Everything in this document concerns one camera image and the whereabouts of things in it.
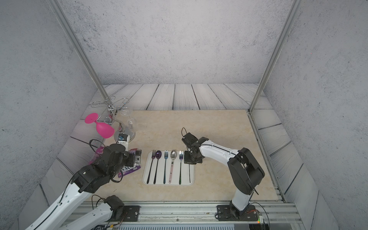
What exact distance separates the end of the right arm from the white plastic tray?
38mm

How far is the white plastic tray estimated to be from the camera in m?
0.85

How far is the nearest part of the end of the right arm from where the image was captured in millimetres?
648
